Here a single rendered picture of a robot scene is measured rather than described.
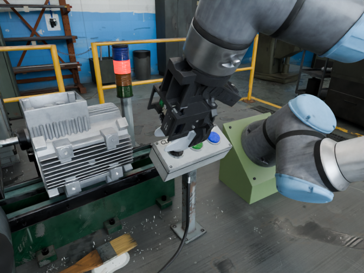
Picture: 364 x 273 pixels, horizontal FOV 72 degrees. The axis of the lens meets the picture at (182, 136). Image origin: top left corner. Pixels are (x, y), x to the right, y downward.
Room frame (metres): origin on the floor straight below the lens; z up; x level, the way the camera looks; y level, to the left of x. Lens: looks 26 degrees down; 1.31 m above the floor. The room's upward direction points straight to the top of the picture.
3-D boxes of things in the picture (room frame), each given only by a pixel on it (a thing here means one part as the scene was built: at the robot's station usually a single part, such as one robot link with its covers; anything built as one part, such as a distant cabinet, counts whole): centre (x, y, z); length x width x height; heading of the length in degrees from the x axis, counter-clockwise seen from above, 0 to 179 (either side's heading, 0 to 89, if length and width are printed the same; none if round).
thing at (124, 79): (0.94, 0.22, 1.10); 0.06 x 0.06 x 0.04
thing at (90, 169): (0.55, 0.25, 1.01); 0.20 x 0.19 x 0.19; 125
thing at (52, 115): (0.53, 0.29, 1.11); 0.12 x 0.11 x 0.07; 125
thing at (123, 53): (0.94, 0.22, 1.19); 0.06 x 0.06 x 0.04
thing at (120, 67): (0.94, 0.22, 1.14); 0.06 x 0.06 x 0.04
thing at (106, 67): (5.24, 1.57, 0.41); 0.52 x 0.47 x 0.82; 120
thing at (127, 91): (0.94, 0.22, 1.05); 0.06 x 0.06 x 0.04
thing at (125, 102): (0.94, 0.22, 1.01); 0.08 x 0.08 x 0.42; 35
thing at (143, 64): (5.73, 0.88, 0.30); 0.39 x 0.39 x 0.60
